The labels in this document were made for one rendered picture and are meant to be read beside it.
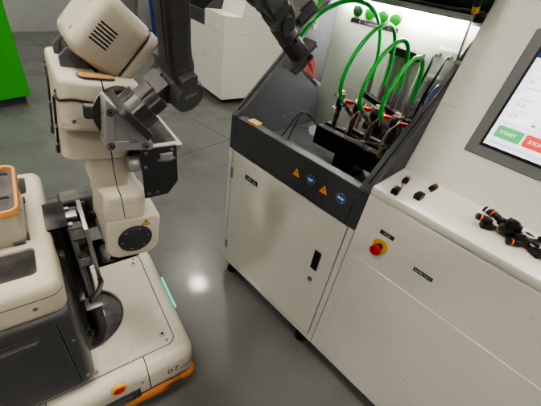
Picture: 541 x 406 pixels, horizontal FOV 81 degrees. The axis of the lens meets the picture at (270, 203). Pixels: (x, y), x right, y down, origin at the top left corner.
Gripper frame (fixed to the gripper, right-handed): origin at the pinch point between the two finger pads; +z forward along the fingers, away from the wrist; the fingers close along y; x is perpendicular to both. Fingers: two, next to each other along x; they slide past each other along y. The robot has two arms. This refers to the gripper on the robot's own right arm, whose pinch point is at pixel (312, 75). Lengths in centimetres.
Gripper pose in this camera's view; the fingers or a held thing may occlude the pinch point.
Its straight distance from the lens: 106.1
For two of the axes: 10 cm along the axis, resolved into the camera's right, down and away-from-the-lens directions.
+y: 7.0, -7.0, -1.4
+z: 5.5, 4.0, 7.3
